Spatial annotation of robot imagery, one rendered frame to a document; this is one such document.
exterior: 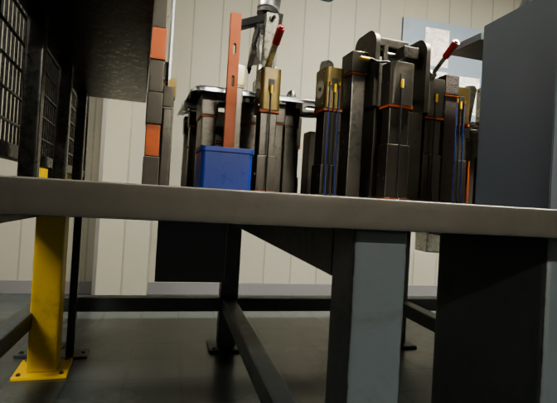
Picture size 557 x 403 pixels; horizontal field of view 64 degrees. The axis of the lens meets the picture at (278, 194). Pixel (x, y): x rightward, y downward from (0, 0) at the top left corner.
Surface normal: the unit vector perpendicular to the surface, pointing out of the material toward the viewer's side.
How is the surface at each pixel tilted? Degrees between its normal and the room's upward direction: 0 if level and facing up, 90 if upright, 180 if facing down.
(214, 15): 90
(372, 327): 90
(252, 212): 90
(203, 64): 90
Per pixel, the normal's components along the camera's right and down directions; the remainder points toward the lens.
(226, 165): 0.30, 0.00
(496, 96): -0.97, -0.06
